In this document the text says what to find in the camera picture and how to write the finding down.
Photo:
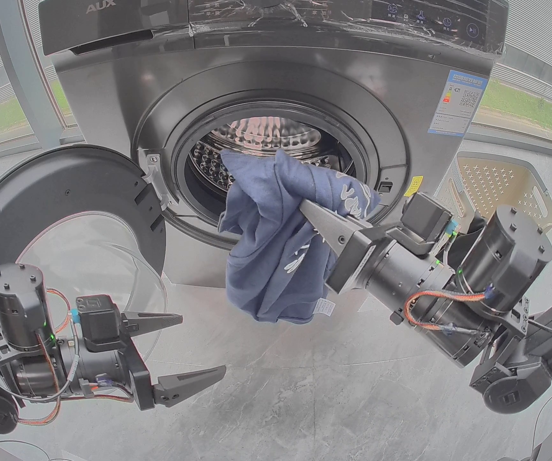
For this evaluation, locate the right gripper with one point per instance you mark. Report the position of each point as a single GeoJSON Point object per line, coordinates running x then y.
{"type": "Point", "coordinates": [381, 272]}

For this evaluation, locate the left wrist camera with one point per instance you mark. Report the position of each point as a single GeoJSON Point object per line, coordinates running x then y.
{"type": "Point", "coordinates": [98, 320]}

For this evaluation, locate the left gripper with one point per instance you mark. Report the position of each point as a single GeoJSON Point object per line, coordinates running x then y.
{"type": "Point", "coordinates": [108, 370]}

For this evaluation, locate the cream laundry basket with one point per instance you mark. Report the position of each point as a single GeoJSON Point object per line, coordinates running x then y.
{"type": "Point", "coordinates": [496, 185]}

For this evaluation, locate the washing machine door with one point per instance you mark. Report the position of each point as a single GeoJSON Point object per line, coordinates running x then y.
{"type": "Point", "coordinates": [40, 185]}

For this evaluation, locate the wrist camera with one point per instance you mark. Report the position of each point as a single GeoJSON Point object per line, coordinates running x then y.
{"type": "Point", "coordinates": [98, 320]}
{"type": "Point", "coordinates": [424, 219]}

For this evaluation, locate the dark blue T-shirt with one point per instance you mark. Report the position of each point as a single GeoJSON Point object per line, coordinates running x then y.
{"type": "Point", "coordinates": [266, 238]}

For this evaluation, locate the grey washing machine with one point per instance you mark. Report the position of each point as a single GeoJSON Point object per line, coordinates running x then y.
{"type": "Point", "coordinates": [112, 94]}

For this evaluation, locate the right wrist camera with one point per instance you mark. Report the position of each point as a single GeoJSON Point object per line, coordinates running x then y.
{"type": "Point", "coordinates": [424, 219]}

